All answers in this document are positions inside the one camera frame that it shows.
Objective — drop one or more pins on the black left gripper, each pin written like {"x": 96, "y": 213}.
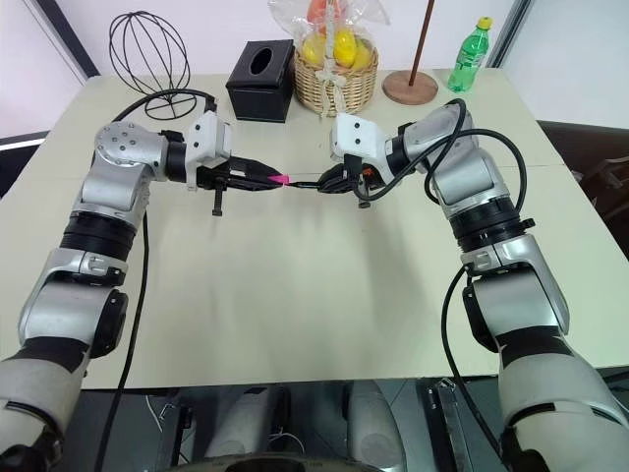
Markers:
{"x": 211, "y": 178}

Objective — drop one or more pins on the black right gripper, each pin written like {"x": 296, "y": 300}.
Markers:
{"x": 371, "y": 179}

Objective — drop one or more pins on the pink marker cap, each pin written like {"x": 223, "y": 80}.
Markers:
{"x": 278, "y": 179}

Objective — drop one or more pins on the thin black marker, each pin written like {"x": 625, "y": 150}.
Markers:
{"x": 304, "y": 185}

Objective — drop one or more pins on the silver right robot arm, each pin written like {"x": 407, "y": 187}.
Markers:
{"x": 516, "y": 300}

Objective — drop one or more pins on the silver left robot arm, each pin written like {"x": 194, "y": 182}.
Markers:
{"x": 113, "y": 147}

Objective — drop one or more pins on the black leather tissue box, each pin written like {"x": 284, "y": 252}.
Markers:
{"x": 255, "y": 96}

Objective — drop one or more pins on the woven wicker basket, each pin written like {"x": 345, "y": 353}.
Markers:
{"x": 314, "y": 86}

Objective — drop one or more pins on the cream ribbon bow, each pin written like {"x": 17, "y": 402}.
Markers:
{"x": 331, "y": 78}

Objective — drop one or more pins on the wooden stand with pole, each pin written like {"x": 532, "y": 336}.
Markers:
{"x": 410, "y": 86}

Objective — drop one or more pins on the yellow fruit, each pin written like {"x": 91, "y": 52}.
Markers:
{"x": 312, "y": 49}
{"x": 365, "y": 56}
{"x": 344, "y": 48}

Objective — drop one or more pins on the green plastic bottle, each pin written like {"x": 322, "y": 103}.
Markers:
{"x": 467, "y": 64}

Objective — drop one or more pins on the orange fruit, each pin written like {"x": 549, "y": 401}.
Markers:
{"x": 318, "y": 7}

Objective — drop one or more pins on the grey rounded robot leg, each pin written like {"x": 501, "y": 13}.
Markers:
{"x": 376, "y": 423}
{"x": 241, "y": 423}

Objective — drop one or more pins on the dark brown chair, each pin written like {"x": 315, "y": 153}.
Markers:
{"x": 602, "y": 177}

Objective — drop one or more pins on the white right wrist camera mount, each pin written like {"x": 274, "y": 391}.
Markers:
{"x": 359, "y": 137}

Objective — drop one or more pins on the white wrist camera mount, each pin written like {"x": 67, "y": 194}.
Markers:
{"x": 209, "y": 140}
{"x": 359, "y": 137}

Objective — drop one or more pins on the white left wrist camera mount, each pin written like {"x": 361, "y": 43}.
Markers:
{"x": 209, "y": 140}

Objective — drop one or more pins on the black window frame post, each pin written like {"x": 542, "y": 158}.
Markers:
{"x": 69, "y": 34}

